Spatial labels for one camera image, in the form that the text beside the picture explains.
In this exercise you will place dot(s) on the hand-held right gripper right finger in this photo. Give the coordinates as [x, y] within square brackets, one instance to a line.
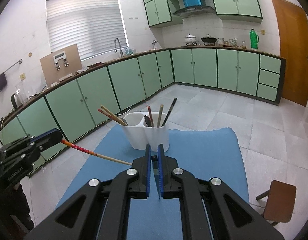
[161, 170]

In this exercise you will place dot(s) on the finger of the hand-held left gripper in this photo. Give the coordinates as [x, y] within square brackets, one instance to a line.
[50, 138]
[16, 143]

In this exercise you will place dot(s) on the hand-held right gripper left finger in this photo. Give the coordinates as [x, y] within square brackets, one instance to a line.
[149, 170]

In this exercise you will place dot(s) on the black chopstick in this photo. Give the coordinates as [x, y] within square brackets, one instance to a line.
[170, 111]
[156, 172]

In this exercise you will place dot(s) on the white two-compartment utensil holder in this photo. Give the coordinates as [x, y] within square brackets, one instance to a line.
[144, 136]

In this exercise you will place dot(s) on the red patterned wooden chopstick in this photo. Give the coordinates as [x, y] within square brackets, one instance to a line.
[94, 153]
[107, 116]
[112, 114]

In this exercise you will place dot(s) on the olive brown chopstick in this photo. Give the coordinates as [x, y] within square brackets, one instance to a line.
[160, 116]

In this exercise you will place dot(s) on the person's left forearm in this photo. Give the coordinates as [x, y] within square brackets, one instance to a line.
[16, 205]

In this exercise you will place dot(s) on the steel electric kettle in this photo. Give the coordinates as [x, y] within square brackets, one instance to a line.
[16, 100]

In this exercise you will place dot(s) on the blue table mat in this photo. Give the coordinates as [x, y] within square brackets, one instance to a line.
[206, 160]

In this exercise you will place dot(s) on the black spoon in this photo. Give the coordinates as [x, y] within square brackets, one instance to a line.
[148, 121]

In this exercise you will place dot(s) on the clear glass pitcher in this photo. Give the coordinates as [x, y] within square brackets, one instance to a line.
[21, 92]

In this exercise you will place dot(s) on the grey metal spoon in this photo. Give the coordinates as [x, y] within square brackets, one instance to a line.
[122, 121]

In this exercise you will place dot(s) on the dark hanging cloth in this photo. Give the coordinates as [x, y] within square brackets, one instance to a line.
[1, 81]

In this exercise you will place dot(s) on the green base cabinet run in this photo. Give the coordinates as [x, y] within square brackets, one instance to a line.
[99, 95]

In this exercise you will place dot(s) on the metal towel bar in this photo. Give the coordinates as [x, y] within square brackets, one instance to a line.
[11, 67]

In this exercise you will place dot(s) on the white device on board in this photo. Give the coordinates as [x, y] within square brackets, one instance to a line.
[61, 57]

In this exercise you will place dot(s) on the cloths on counter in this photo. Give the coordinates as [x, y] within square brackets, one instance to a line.
[95, 65]

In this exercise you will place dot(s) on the kitchen faucet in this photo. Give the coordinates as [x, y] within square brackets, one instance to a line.
[117, 45]

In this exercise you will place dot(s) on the white window blind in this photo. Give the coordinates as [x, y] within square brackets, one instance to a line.
[86, 22]

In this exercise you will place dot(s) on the brown wooden stool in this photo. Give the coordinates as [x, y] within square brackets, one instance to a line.
[281, 202]

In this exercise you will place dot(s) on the small metal kettle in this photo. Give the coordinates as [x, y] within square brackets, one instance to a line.
[154, 45]

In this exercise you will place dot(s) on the white cooking pot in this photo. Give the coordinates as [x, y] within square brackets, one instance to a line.
[190, 40]

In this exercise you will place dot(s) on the black wok with lid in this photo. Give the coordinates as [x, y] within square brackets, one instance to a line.
[208, 40]

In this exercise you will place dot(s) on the row of glass jars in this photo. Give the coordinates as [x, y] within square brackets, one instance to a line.
[231, 43]

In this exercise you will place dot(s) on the green thermos flask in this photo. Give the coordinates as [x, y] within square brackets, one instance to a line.
[253, 40]

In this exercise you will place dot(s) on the range hood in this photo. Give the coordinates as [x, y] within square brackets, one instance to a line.
[193, 11]

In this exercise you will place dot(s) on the brown wooden door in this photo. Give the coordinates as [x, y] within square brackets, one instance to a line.
[293, 55]

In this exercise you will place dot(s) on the yellow wall socket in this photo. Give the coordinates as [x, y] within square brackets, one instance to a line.
[23, 76]

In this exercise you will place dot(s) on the green wall cabinet unit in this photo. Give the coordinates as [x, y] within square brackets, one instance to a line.
[233, 0]

